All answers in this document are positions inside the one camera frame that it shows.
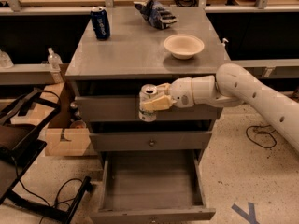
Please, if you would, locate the clear sanitizer bottle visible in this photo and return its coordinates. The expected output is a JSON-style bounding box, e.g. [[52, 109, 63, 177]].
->
[[48, 48, 63, 70]]

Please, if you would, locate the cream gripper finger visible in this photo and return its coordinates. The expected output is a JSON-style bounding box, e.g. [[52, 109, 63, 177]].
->
[[142, 95, 175, 111], [156, 83, 171, 95]]

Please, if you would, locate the blue pepsi can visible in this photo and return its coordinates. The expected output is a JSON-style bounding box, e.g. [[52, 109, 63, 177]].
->
[[91, 7, 110, 40]]

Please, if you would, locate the blue tape mark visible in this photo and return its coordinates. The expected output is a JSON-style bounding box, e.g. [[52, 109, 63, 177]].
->
[[232, 203, 260, 224]]

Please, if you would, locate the grey middle drawer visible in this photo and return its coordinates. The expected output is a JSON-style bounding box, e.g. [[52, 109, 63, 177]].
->
[[90, 131, 211, 151]]

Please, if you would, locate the grey drawer cabinet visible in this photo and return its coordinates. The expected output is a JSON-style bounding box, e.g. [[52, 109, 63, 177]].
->
[[64, 6, 238, 224]]

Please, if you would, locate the grey bottom drawer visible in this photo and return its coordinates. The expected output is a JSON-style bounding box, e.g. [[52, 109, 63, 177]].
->
[[90, 150, 216, 224]]

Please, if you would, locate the black cart cable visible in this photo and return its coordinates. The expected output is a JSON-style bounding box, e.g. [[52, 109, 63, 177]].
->
[[13, 159, 85, 224]]

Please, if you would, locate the small white pump bottle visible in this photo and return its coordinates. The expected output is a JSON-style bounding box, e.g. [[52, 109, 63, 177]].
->
[[221, 38, 229, 47]]

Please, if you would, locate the cardboard box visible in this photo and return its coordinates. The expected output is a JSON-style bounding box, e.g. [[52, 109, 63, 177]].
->
[[12, 64, 96, 157]]

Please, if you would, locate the black metal cart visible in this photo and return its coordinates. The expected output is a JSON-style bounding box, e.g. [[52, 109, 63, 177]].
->
[[0, 88, 93, 224]]

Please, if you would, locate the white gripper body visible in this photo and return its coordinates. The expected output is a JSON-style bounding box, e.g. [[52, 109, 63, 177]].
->
[[169, 76, 217, 107]]

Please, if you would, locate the white 7up soda can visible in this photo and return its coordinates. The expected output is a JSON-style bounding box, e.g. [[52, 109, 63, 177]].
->
[[138, 84, 159, 123]]

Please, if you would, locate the blue chip bag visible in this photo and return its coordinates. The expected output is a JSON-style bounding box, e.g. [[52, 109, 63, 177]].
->
[[134, 0, 178, 30]]

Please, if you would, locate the grey drawer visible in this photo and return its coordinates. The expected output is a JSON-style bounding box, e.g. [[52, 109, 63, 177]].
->
[[90, 150, 216, 224], [75, 95, 222, 122], [90, 131, 211, 151]]

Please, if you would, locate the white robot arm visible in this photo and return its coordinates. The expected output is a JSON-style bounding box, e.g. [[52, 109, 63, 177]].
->
[[139, 63, 299, 151]]

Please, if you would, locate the grey top drawer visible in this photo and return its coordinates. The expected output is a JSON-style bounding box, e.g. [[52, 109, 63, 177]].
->
[[75, 95, 222, 122]]

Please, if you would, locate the black floor cable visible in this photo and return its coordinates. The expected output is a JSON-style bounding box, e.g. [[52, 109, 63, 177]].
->
[[245, 124, 278, 150]]

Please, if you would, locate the white paper bowl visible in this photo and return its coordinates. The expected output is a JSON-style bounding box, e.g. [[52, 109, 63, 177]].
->
[[164, 34, 205, 60]]

